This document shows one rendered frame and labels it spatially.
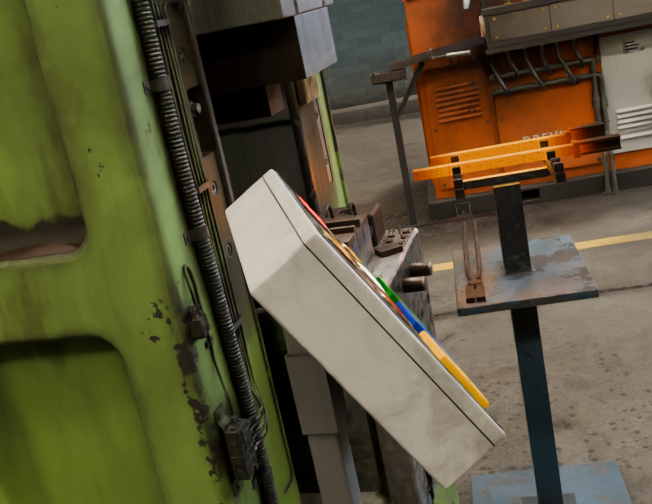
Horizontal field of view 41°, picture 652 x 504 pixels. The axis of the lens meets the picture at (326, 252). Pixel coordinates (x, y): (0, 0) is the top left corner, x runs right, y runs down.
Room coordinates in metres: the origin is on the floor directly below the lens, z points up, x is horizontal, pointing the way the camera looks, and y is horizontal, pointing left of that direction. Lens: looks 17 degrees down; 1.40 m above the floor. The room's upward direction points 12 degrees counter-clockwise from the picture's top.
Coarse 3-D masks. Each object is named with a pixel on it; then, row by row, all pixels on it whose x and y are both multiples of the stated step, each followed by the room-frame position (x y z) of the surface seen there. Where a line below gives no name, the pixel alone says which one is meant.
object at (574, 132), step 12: (564, 132) 2.01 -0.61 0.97; (576, 132) 2.01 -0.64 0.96; (588, 132) 2.01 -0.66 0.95; (600, 132) 2.01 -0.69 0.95; (504, 144) 2.04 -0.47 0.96; (516, 144) 2.03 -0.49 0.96; (528, 144) 2.02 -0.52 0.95; (552, 144) 2.01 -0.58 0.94; (432, 156) 2.08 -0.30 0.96; (444, 156) 2.05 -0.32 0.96; (468, 156) 2.04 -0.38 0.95; (480, 156) 2.04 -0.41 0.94
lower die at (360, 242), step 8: (352, 216) 1.55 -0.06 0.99; (360, 216) 1.53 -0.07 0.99; (360, 224) 1.49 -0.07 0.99; (368, 224) 1.54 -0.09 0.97; (336, 232) 1.46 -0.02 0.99; (344, 232) 1.45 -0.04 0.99; (352, 232) 1.45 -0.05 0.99; (360, 232) 1.48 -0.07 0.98; (368, 232) 1.53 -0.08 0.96; (344, 240) 1.41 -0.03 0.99; (352, 240) 1.42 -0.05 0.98; (360, 240) 1.47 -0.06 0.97; (368, 240) 1.52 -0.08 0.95; (352, 248) 1.42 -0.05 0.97; (360, 248) 1.46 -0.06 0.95; (368, 248) 1.51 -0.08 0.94; (360, 256) 1.45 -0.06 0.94; (368, 256) 1.50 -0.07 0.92
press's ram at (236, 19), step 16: (192, 0) 1.35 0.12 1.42; (208, 0) 1.34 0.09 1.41; (224, 0) 1.33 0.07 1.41; (240, 0) 1.33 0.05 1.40; (256, 0) 1.32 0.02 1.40; (272, 0) 1.31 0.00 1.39; (288, 0) 1.34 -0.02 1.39; (304, 0) 1.42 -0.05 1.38; (320, 0) 1.51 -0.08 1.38; (192, 16) 1.35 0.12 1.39; (208, 16) 1.34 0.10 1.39; (224, 16) 1.33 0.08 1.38; (240, 16) 1.33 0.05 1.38; (256, 16) 1.32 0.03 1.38; (272, 16) 1.31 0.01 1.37; (288, 16) 1.33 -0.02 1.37; (208, 32) 1.34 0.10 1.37
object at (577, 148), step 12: (564, 144) 1.91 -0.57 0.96; (576, 144) 1.88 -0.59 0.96; (588, 144) 1.89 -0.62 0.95; (600, 144) 1.88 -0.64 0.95; (612, 144) 1.88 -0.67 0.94; (492, 156) 1.94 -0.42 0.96; (504, 156) 1.92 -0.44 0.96; (516, 156) 1.91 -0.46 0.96; (528, 156) 1.90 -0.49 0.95; (540, 156) 1.90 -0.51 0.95; (564, 156) 1.89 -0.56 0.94; (576, 156) 1.88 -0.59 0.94; (420, 168) 1.97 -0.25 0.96; (432, 168) 1.95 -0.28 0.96; (444, 168) 1.94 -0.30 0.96; (468, 168) 1.93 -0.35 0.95; (480, 168) 1.92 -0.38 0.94; (492, 168) 1.92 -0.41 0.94; (420, 180) 1.95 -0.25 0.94
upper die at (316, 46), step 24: (264, 24) 1.37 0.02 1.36; (288, 24) 1.36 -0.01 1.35; (312, 24) 1.44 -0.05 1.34; (216, 48) 1.40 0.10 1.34; (240, 48) 1.38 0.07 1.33; (264, 48) 1.37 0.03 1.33; (288, 48) 1.36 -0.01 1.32; (312, 48) 1.41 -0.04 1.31; (216, 72) 1.40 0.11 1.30; (240, 72) 1.39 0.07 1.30; (264, 72) 1.37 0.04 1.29; (288, 72) 1.36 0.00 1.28; (312, 72) 1.39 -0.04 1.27
